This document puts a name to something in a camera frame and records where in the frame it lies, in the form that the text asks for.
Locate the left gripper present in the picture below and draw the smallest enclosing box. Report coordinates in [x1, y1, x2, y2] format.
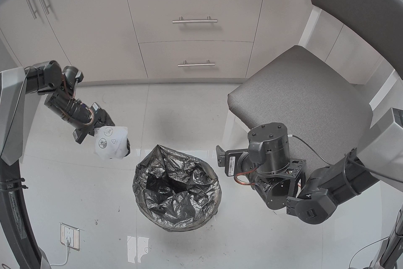
[63, 101, 132, 157]

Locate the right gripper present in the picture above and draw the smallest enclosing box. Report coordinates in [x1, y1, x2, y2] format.
[225, 149, 252, 178]

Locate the white printed wrapper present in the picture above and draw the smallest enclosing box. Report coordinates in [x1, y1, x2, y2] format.
[94, 126, 130, 161]

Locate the black plastic bag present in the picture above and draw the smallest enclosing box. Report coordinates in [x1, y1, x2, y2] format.
[132, 144, 221, 233]

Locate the grey padded white chair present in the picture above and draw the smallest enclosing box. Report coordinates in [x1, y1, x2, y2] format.
[223, 0, 403, 168]

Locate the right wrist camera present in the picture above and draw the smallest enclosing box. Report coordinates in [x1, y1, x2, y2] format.
[216, 145, 228, 168]

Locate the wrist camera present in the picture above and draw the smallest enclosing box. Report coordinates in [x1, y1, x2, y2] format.
[216, 145, 228, 168]
[91, 102, 107, 120]

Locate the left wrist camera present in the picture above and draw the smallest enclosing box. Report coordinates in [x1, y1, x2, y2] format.
[91, 102, 107, 120]

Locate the white cable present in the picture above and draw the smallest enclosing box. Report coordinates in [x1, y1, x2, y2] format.
[50, 235, 73, 267]

